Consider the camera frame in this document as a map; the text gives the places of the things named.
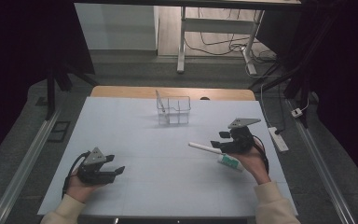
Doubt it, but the left hand-held gripper cable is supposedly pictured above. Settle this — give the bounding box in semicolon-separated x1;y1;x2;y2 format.
61;150;91;200

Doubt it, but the black metal stand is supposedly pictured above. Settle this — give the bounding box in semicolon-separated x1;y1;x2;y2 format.
248;59;313;129

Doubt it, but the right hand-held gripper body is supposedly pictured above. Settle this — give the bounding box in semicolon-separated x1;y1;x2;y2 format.
221;117;262;155

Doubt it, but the white power strip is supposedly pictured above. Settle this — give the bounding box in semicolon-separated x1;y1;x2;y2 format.
268;126;290;153

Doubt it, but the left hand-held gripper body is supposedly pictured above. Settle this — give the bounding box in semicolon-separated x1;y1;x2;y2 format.
76;147;117;186

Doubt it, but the person's right hand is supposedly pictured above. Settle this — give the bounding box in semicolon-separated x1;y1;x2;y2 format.
229;138;272;185

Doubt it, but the black curtain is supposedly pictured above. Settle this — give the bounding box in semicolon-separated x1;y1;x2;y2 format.
0;0;96;171
255;0;358;194

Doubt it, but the hand-held gripper cable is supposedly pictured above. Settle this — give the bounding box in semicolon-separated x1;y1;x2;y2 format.
61;150;91;200
251;133;270;175

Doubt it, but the white panel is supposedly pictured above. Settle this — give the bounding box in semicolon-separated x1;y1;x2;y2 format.
74;3;159;51

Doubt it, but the white frame desk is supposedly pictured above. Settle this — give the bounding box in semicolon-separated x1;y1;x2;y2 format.
73;0;302;76

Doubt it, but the aluminium floor rail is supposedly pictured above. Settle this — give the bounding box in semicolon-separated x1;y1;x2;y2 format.
285;99;357;224
0;106;62;224

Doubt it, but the clear plastic pen holder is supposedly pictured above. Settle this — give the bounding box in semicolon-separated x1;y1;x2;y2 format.
156;95;192;126

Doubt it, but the black tripod stand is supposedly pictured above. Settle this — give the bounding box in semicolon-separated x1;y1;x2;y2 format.
45;66;99;120

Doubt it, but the person's left hand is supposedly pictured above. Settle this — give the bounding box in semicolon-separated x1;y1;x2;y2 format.
65;172;106;204

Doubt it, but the black floor plate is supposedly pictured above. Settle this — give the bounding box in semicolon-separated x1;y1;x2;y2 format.
47;120;72;144

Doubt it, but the tangle of black floor cables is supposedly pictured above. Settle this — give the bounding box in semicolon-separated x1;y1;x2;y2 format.
185;8;278;63

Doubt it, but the clear plastic pen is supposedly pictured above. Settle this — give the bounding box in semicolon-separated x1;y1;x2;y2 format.
155;89;171;125

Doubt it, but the small white adapter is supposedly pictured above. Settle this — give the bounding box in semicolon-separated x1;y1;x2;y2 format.
291;106;304;119

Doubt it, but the white table mat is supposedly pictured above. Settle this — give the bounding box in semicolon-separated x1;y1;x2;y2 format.
36;96;299;217

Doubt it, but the right hand-held gripper cable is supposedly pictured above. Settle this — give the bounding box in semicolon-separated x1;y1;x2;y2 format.
251;133;270;175

